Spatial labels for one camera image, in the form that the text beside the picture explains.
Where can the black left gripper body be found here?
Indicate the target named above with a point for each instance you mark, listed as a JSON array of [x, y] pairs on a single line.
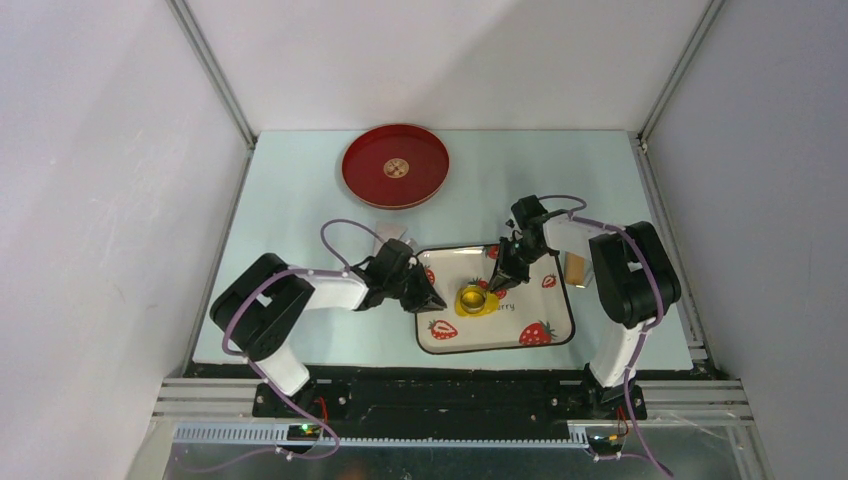
[[400, 287]]

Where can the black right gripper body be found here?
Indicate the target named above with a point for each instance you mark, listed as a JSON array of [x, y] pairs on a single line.
[[519, 252]]

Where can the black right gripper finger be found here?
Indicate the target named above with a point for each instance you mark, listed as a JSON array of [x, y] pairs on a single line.
[[500, 279], [515, 276]]

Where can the strawberry print tray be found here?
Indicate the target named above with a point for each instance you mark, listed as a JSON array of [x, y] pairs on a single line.
[[535, 314]]

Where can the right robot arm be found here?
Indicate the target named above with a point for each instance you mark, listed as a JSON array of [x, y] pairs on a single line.
[[635, 280]]

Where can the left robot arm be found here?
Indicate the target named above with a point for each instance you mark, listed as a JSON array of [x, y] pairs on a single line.
[[260, 309]]

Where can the red round plate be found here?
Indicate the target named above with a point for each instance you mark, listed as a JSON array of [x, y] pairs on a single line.
[[395, 166]]

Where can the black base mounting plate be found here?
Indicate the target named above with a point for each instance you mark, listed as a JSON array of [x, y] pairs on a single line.
[[425, 404]]

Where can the aluminium frame rail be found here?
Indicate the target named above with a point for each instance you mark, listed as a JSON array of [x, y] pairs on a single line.
[[212, 410]]

